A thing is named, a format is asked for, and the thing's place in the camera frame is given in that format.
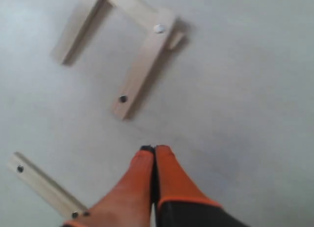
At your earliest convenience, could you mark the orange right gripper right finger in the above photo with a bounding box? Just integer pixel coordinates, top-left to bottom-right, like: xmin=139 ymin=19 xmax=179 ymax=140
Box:
xmin=155 ymin=145 xmax=247 ymax=227

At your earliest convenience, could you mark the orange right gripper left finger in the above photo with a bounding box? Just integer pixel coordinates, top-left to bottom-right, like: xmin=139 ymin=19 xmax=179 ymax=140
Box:
xmin=63 ymin=146 xmax=155 ymax=227

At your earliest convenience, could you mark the wooden stick with holes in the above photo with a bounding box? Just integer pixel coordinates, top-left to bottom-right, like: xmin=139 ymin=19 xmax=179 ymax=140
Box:
xmin=112 ymin=8 xmax=177 ymax=120
xmin=7 ymin=152 xmax=88 ymax=219

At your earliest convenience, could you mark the plain wooden stick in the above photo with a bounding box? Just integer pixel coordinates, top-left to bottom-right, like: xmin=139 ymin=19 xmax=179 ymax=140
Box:
xmin=52 ymin=0 xmax=112 ymax=65
xmin=107 ymin=0 xmax=184 ymax=50

